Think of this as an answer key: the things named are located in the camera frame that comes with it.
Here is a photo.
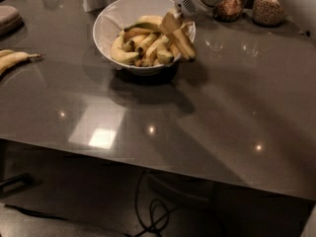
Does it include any grey pad at left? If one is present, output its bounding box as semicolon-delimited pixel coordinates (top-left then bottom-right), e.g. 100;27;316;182
0;5;23;37

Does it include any large yellow banana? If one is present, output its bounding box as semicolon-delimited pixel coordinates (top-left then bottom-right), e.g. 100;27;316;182
159;25;196;61

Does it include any black cable on floor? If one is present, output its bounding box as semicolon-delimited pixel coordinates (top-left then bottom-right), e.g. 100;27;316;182
122;170;228;237

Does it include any white ceramic bowl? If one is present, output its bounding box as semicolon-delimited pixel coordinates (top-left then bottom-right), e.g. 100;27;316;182
92;0;197;77

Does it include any left curved yellow banana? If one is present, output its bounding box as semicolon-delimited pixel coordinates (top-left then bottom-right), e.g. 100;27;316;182
110;34;139;64

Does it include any small banana bunch in bowl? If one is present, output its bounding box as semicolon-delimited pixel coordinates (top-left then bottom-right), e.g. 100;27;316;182
120;28;180;67

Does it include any upper yellow banana in bowl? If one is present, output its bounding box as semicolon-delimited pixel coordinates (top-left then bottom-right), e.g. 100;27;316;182
124;15;163;32

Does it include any yellow banana on table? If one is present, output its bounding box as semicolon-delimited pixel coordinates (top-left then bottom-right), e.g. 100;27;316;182
0;51;41;75

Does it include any black chair leg left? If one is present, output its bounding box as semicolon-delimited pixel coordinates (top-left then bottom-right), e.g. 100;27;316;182
0;173;34;192

